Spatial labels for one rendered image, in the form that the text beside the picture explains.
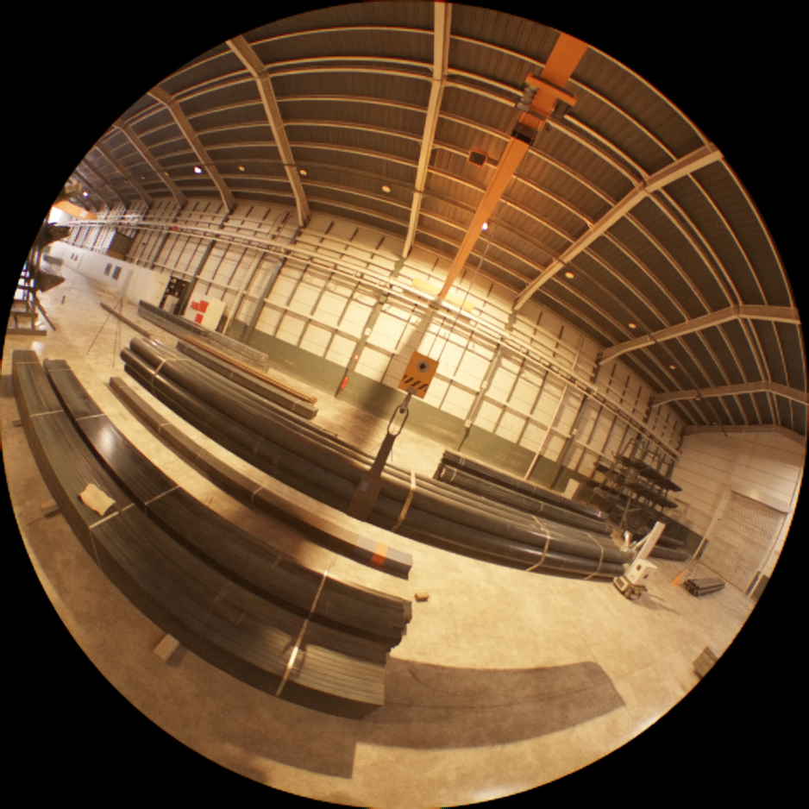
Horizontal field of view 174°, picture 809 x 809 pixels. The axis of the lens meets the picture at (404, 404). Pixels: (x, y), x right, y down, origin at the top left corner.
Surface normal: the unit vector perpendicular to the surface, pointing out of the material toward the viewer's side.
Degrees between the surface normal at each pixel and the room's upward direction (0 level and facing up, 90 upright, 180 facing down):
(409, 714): 0
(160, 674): 0
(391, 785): 0
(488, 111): 170
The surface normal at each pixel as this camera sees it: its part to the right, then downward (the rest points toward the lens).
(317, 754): 0.41, -0.91
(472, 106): -0.40, 0.91
